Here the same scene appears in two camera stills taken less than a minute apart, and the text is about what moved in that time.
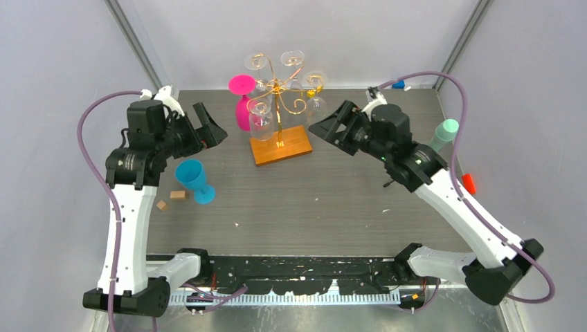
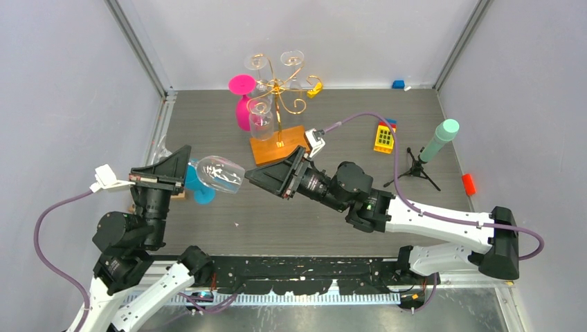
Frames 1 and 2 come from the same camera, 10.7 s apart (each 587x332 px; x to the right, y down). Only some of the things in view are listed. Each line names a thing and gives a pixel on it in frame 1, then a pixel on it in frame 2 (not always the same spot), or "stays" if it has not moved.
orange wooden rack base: (284, 144) stays
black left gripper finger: (206, 122) -> (169, 173)
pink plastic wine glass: (242, 84) stays
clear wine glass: (315, 81) -> (219, 173)
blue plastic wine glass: (190, 173) stays
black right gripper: (327, 128) -> (278, 178)
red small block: (468, 183) stays
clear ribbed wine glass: (261, 119) stays
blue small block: (400, 84) stays
